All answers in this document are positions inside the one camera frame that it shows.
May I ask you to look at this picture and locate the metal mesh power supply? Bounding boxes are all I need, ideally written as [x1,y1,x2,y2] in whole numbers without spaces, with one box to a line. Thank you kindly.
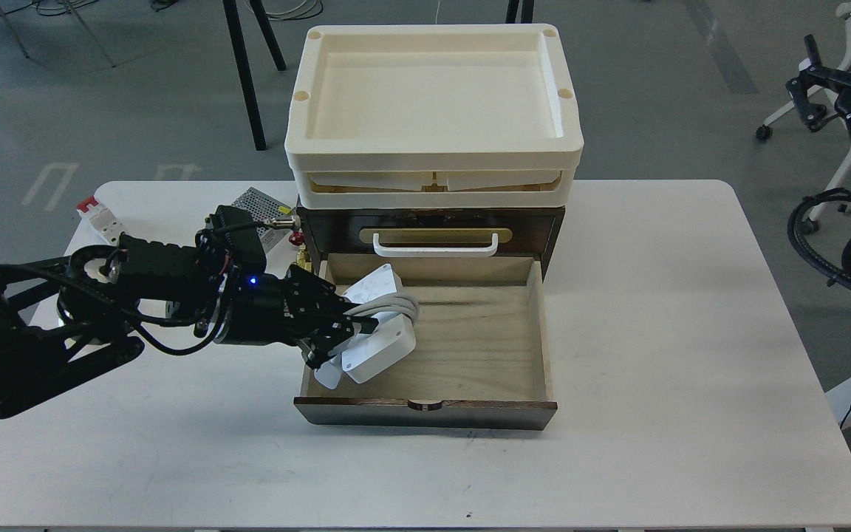
[230,186,303,253]

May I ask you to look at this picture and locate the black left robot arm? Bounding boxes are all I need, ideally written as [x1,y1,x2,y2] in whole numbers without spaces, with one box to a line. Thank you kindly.
[0,230,377,420]

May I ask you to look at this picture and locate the dark wooden cabinet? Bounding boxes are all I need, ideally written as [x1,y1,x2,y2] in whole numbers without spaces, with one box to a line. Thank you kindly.
[295,202,567,269]

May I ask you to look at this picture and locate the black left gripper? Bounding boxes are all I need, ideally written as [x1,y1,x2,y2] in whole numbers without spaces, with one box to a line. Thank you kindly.
[215,265,379,369]

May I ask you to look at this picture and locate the white power strip with cable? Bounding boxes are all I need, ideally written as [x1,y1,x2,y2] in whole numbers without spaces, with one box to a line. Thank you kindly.
[312,264,419,389]

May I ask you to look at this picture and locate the open wooden drawer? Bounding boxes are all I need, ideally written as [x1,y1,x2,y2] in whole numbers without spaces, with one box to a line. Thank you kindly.
[293,253,558,430]

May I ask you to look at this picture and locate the cream plastic tray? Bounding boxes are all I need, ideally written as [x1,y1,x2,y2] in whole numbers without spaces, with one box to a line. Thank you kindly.
[284,24,584,210]

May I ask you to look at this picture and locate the red white circuit breaker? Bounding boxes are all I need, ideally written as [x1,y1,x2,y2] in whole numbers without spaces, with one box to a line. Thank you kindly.
[75,196,125,246]

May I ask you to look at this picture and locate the black chair legs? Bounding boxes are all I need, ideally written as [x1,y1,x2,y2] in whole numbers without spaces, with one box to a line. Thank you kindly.
[222,0,287,151]

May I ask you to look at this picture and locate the white office chair base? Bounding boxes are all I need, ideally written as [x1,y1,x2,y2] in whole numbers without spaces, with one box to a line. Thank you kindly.
[756,0,851,222]

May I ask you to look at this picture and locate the brass valve red handle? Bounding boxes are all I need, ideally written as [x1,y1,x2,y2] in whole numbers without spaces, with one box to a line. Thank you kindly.
[288,230,315,273]

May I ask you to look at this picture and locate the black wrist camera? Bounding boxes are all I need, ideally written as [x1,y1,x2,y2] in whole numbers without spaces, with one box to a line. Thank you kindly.
[196,205,301,275]

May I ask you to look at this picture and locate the white drawer handle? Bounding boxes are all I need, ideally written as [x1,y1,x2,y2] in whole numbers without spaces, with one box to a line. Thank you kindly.
[372,232,500,258]

